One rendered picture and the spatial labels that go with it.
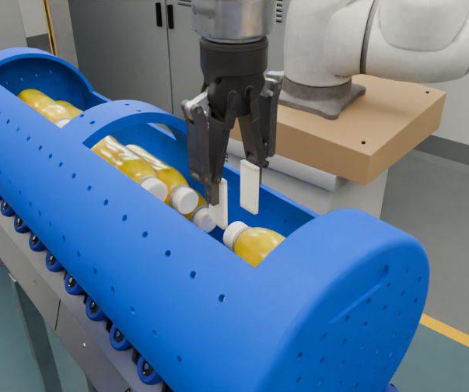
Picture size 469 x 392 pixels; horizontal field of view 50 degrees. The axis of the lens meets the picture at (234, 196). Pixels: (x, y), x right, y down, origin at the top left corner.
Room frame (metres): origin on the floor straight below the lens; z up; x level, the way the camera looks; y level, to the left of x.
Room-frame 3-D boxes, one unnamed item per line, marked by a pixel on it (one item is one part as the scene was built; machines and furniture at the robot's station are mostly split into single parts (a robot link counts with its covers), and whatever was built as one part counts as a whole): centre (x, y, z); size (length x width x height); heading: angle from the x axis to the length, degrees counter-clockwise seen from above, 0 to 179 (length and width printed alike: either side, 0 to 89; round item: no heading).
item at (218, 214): (0.54, 0.02, 1.17); 0.03 x 0.01 x 0.07; 40
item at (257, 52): (0.56, 0.00, 1.32); 0.08 x 0.07 x 0.09; 130
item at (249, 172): (0.57, -0.02, 1.17); 0.03 x 0.01 x 0.07; 40
